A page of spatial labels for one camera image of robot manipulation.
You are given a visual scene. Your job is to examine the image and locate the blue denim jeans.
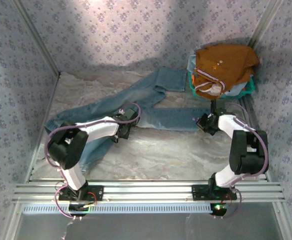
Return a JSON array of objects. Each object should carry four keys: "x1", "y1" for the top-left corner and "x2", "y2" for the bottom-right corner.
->
[{"x1": 44, "y1": 66, "x2": 213, "y2": 174}]

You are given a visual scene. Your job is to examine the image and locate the teal plastic basket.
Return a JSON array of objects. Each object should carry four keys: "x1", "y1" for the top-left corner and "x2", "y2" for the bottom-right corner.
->
[{"x1": 187, "y1": 71, "x2": 256, "y2": 99}]

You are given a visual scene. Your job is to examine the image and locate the orange shirt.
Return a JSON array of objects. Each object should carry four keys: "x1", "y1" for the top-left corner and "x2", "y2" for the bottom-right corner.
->
[{"x1": 193, "y1": 44, "x2": 260, "y2": 100}]

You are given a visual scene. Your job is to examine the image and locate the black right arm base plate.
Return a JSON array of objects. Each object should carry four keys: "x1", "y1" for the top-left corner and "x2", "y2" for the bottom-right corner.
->
[{"x1": 191, "y1": 184, "x2": 237, "y2": 202}]

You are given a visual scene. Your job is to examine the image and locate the aluminium mounting rail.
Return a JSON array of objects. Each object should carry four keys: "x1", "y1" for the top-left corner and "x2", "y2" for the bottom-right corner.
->
[{"x1": 10, "y1": 180, "x2": 286, "y2": 204}]

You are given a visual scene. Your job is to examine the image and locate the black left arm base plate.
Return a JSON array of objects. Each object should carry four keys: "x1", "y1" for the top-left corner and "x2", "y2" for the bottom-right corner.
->
[{"x1": 58, "y1": 185, "x2": 104, "y2": 202}]

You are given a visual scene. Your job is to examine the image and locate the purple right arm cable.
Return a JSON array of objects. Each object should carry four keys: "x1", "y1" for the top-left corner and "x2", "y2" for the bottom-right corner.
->
[{"x1": 220, "y1": 102, "x2": 269, "y2": 220}]

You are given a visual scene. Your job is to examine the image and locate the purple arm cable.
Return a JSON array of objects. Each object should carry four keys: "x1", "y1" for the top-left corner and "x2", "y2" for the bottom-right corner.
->
[
  {"x1": 220, "y1": 102, "x2": 269, "y2": 220},
  {"x1": 45, "y1": 102, "x2": 143, "y2": 221}
]

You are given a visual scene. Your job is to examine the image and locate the slotted grey cable duct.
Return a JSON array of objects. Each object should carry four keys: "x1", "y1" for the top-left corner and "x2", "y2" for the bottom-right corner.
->
[{"x1": 22, "y1": 202, "x2": 213, "y2": 215}]

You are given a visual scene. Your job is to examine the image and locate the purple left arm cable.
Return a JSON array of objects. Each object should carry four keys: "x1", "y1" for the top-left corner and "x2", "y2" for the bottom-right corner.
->
[{"x1": 45, "y1": 102, "x2": 143, "y2": 221}]

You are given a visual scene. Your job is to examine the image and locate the aluminium frame post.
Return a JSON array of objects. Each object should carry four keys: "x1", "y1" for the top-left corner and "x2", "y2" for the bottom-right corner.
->
[
  {"x1": 15, "y1": 0, "x2": 62, "y2": 77},
  {"x1": 250, "y1": 0, "x2": 284, "y2": 41}
]

